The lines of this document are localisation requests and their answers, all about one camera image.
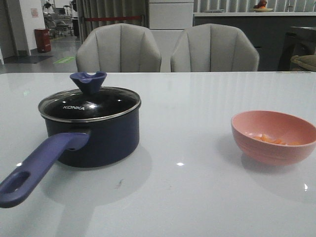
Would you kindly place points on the glass pot lid blue knob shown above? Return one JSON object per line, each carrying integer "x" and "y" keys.
{"x": 90, "y": 102}

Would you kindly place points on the orange ham slices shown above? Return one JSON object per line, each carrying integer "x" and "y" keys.
{"x": 266, "y": 138}

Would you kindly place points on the pink plastic bowl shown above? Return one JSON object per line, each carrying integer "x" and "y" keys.
{"x": 286, "y": 127}

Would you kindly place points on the left beige upholstered chair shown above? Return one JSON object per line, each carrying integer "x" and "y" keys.
{"x": 119, "y": 48}

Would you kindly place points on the beige upholstered chair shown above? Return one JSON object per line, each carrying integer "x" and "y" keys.
{"x": 214, "y": 48}
{"x": 119, "y": 48}

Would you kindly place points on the right beige upholstered chair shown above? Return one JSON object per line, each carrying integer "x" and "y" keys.
{"x": 214, "y": 48}

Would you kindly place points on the white refrigerator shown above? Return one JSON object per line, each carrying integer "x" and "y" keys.
{"x": 167, "y": 19}

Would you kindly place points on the red barrier belt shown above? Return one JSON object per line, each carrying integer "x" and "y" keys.
{"x": 95, "y": 19}

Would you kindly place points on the grey curtain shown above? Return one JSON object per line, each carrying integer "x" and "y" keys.
{"x": 110, "y": 8}

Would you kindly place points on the grey kitchen counter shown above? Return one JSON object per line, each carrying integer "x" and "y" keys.
{"x": 266, "y": 31}

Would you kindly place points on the red trash bin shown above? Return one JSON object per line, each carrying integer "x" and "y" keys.
{"x": 42, "y": 40}

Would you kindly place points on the fruit plate on counter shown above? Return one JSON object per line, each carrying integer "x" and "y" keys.
{"x": 261, "y": 6}

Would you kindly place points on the olive cushion seat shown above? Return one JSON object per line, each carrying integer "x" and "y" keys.
{"x": 304, "y": 63}

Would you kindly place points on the dark blue saucepan purple handle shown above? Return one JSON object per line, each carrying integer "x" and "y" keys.
{"x": 85, "y": 145}

